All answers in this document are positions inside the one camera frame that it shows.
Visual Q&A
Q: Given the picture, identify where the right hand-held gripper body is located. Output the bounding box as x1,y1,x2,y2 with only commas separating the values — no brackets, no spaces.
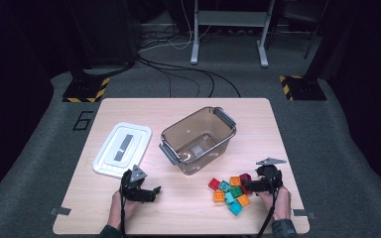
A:
256,157,288,194

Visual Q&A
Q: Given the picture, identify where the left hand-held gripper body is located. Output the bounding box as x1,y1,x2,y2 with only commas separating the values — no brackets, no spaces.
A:
119,164,148,202

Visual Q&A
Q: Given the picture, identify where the pile of coloured toy blocks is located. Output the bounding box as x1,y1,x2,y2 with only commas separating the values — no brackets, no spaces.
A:
207,178,251,208

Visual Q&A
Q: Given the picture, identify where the large cyan toy brick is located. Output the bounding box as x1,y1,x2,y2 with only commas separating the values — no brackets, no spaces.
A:
227,200,244,217

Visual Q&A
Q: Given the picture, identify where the white plastic box lid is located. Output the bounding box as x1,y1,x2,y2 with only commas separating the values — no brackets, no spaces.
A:
92,121,153,179

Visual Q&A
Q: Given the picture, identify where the clear brown storage box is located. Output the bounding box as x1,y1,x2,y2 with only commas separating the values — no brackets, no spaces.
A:
159,105,238,177

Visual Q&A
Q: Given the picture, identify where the person's left hand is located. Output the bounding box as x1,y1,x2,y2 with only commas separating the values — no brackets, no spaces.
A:
108,190,140,231

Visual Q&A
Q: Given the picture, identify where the person's right hand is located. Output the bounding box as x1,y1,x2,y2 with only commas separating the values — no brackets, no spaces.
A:
256,185,293,222

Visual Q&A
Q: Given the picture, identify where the black stand with striped base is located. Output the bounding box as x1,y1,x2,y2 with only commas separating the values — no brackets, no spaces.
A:
62,0,111,103
279,0,341,101

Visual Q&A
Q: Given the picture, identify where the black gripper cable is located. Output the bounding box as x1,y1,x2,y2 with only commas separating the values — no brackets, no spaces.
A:
256,178,281,238
119,184,128,238

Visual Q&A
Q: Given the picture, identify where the black floor cable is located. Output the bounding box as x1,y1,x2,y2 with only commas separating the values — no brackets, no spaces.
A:
138,59,216,99
138,56,242,99

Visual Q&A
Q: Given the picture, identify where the white floor cable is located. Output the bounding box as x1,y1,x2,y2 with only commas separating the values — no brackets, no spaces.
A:
138,0,212,53

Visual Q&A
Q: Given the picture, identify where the white desk frame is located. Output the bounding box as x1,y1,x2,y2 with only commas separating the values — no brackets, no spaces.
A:
190,0,276,68

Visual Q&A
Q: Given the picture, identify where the dark metal frame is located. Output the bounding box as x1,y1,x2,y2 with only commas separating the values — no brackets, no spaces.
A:
266,0,328,60

